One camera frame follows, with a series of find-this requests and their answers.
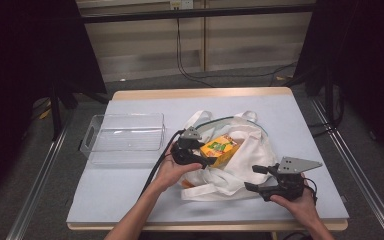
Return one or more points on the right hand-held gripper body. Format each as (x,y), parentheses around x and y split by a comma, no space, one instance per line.
(293,165)

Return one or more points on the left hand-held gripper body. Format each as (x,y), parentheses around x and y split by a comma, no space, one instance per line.
(185,146)

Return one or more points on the white tote bag coloured blobs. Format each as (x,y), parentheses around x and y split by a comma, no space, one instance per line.
(246,156)

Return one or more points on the yellow carton box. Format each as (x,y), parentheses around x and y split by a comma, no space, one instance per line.
(220,148)

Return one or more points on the person's left hand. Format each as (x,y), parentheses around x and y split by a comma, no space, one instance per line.
(170,175)

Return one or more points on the person's right hand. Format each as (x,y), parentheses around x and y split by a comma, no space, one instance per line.
(301,210)

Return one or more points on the clear plastic bin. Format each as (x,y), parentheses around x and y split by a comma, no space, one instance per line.
(126,140)

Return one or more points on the black metal stand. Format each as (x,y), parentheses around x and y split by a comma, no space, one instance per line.
(56,110)
(329,100)

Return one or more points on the pale blue table mat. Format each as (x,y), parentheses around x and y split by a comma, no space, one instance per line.
(113,193)

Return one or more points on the black horizontal bar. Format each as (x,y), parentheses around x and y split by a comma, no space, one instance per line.
(196,14)

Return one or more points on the black curtain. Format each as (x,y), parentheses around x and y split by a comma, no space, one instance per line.
(363,50)
(20,66)

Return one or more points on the metal floor rail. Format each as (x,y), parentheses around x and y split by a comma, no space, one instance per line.
(40,180)
(356,173)

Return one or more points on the white wall socket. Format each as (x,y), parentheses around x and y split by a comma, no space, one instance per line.
(181,4)

